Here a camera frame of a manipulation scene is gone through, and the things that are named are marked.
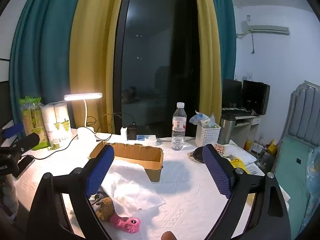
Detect white air conditioner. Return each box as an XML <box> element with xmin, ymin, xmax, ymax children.
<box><xmin>241</xmin><ymin>20</ymin><xmax>290</xmax><ymax>37</ymax></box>

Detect cardboard box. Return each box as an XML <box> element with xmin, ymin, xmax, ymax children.
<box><xmin>88</xmin><ymin>141</ymin><xmax>164</xmax><ymax>183</ymax></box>

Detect dark glass window door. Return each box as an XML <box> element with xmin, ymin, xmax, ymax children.
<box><xmin>112</xmin><ymin>0</ymin><xmax>201</xmax><ymax>138</ymax></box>

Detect white papers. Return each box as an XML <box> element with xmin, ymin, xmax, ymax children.
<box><xmin>224</xmin><ymin>144</ymin><xmax>258</xmax><ymax>166</ymax></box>

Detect grey padded headboard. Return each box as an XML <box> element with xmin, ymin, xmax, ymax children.
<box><xmin>279</xmin><ymin>80</ymin><xmax>320</xmax><ymax>151</ymax></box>

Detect black cable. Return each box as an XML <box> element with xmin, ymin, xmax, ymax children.
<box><xmin>103</xmin><ymin>112</ymin><xmax>134</xmax><ymax>130</ymax></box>
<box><xmin>25</xmin><ymin>116</ymin><xmax>113</xmax><ymax>160</ymax></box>

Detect white woven basket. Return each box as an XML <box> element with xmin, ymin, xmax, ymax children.
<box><xmin>195</xmin><ymin>123</ymin><xmax>222</xmax><ymax>148</ymax></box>

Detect black charger plug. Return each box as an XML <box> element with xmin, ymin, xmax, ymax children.
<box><xmin>127</xmin><ymin>122</ymin><xmax>138</xmax><ymax>141</ymax></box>

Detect plastic bags in basket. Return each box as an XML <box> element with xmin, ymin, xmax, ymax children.
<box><xmin>189</xmin><ymin>110</ymin><xmax>217</xmax><ymax>128</ymax></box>

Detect black round case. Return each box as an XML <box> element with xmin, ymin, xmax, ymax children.
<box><xmin>189</xmin><ymin>146</ymin><xmax>208</xmax><ymax>165</ymax></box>

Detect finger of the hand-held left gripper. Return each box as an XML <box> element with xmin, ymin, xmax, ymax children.
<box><xmin>10</xmin><ymin>133</ymin><xmax>41</xmax><ymax>153</ymax></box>
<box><xmin>3</xmin><ymin>123</ymin><xmax>25</xmax><ymax>138</ymax></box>

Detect black computer tower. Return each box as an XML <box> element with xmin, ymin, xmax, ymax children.
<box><xmin>242</xmin><ymin>80</ymin><xmax>271</xmax><ymax>116</ymax></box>

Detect pink plush toy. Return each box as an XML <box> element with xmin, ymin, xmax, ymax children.
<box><xmin>109</xmin><ymin>212</ymin><xmax>142</xmax><ymax>234</ymax></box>

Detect steel thermos cup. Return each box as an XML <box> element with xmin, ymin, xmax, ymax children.
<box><xmin>217</xmin><ymin>113</ymin><xmax>237</xmax><ymax>146</ymax></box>

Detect white paper cup package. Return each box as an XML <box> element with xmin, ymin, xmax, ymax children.
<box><xmin>40</xmin><ymin>102</ymin><xmax>73</xmax><ymax>149</ymax></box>

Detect grey cloth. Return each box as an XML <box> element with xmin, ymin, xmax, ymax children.
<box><xmin>89</xmin><ymin>191</ymin><xmax>110</xmax><ymax>205</ymax></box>

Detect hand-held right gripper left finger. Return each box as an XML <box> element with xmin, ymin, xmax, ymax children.
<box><xmin>26</xmin><ymin>144</ymin><xmax>115</xmax><ymax>240</ymax></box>

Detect computer keyboard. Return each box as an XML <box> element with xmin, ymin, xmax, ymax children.
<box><xmin>222</xmin><ymin>107</ymin><xmax>256</xmax><ymax>117</ymax></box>

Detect teal curtain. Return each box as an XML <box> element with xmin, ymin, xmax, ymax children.
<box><xmin>9</xmin><ymin>0</ymin><xmax>87</xmax><ymax>132</ymax></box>
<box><xmin>209</xmin><ymin>0</ymin><xmax>237</xmax><ymax>120</ymax></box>

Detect white towel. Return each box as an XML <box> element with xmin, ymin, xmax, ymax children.
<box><xmin>98</xmin><ymin>159</ymin><xmax>166</xmax><ymax>218</ymax></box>

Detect dotted card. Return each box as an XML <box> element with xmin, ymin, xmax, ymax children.
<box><xmin>214</xmin><ymin>143</ymin><xmax>227</xmax><ymax>157</ymax></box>

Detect black smartphone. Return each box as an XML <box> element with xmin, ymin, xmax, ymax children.
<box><xmin>14</xmin><ymin>154</ymin><xmax>36</xmax><ymax>180</ymax></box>

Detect white power strip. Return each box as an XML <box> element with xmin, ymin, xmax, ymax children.
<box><xmin>136</xmin><ymin>134</ymin><xmax>158</xmax><ymax>146</ymax></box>

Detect clear water bottle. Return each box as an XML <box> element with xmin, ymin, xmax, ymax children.
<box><xmin>171</xmin><ymin>102</ymin><xmax>188</xmax><ymax>151</ymax></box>

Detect blue patterned blanket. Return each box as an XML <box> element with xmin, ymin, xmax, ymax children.
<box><xmin>299</xmin><ymin>147</ymin><xmax>320</xmax><ymax>233</ymax></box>

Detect yellow floor clutter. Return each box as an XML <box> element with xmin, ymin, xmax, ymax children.
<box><xmin>264</xmin><ymin>139</ymin><xmax>278</xmax><ymax>155</ymax></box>

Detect white desk lamp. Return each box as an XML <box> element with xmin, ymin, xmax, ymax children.
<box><xmin>64</xmin><ymin>92</ymin><xmax>103</xmax><ymax>141</ymax></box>

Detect white computer desk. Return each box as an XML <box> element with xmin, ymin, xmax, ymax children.
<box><xmin>221</xmin><ymin>112</ymin><xmax>263</xmax><ymax>153</ymax></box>

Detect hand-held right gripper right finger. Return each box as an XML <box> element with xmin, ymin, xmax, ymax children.
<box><xmin>202</xmin><ymin>144</ymin><xmax>292</xmax><ymax>240</ymax></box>

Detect brown plush bear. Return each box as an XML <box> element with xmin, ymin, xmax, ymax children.
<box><xmin>96</xmin><ymin>197</ymin><xmax>116</xmax><ymax>222</ymax></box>

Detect yellow curtain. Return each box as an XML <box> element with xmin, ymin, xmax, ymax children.
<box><xmin>191</xmin><ymin>0</ymin><xmax>222</xmax><ymax>131</ymax></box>
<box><xmin>69</xmin><ymin>0</ymin><xmax>128</xmax><ymax>133</ymax></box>

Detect green bed mattress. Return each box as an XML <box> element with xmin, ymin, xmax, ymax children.
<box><xmin>271</xmin><ymin>136</ymin><xmax>316</xmax><ymax>238</ymax></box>

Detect black computer monitor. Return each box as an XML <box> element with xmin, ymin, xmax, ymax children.
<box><xmin>222</xmin><ymin>79</ymin><xmax>243</xmax><ymax>108</ymax></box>

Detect green paper cup package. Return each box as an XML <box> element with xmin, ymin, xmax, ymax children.
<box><xmin>19</xmin><ymin>96</ymin><xmax>51</xmax><ymax>151</ymax></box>

